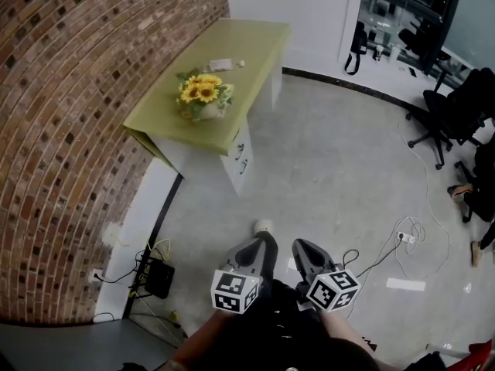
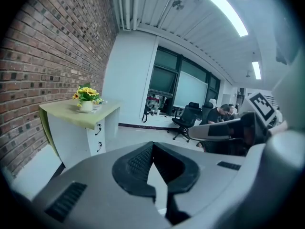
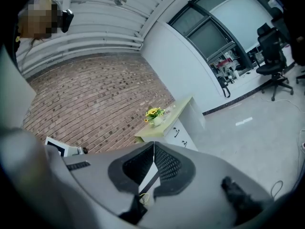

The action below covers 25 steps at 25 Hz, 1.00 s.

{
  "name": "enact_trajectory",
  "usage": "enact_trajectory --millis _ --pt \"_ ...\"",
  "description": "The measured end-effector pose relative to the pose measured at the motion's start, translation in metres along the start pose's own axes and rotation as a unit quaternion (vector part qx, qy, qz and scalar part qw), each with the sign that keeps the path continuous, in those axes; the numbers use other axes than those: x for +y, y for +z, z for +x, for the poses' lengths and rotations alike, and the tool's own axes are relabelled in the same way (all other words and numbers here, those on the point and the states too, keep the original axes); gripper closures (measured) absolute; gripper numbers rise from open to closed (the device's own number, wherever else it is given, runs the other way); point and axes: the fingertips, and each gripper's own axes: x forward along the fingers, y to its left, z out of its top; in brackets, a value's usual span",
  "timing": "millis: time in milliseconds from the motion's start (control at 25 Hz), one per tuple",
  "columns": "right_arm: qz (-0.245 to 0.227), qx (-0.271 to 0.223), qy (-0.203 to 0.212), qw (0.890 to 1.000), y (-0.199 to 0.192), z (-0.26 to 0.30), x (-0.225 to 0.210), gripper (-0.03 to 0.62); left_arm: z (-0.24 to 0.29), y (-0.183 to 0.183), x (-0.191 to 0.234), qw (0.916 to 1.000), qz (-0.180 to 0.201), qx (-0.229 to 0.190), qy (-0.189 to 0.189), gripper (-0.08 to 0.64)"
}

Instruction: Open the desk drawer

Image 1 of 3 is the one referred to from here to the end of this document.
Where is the person's white shoe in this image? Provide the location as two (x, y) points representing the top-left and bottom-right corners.
(253, 218), (275, 236)

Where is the black backpack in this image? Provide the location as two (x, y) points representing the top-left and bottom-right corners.
(343, 20), (369, 77)

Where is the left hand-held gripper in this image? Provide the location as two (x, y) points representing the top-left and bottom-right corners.
(210, 237), (271, 315)

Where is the green-topped white desk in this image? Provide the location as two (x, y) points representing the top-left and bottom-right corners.
(122, 18), (292, 197)

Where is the red plastic stool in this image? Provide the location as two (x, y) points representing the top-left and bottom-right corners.
(435, 339), (495, 371)

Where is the clear plastic bottle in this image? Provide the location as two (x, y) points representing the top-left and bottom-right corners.
(202, 58), (246, 73)

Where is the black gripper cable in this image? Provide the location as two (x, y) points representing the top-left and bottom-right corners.
(342, 241), (403, 280)

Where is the sunflower bouquet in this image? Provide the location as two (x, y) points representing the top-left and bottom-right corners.
(176, 71), (235, 120)

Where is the person's right forearm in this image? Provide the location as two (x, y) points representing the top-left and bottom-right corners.
(319, 310), (373, 349)

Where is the black box device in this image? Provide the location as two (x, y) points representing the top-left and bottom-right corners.
(144, 259), (176, 300)

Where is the black office chair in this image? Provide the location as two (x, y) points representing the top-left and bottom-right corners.
(405, 66), (494, 171)

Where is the cream flower vase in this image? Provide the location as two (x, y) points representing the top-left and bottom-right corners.
(198, 102), (226, 121)

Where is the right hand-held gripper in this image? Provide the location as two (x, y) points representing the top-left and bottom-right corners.
(292, 238), (363, 315)

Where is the white desk drawer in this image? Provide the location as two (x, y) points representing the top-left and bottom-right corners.
(233, 136), (252, 161)
(235, 155), (255, 187)

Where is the white cable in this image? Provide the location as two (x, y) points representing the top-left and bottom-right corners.
(393, 129), (452, 281)

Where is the yellow cable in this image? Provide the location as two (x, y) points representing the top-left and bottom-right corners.
(115, 237), (172, 262)

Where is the person's left forearm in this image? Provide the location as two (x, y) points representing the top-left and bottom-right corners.
(169, 310), (235, 371)

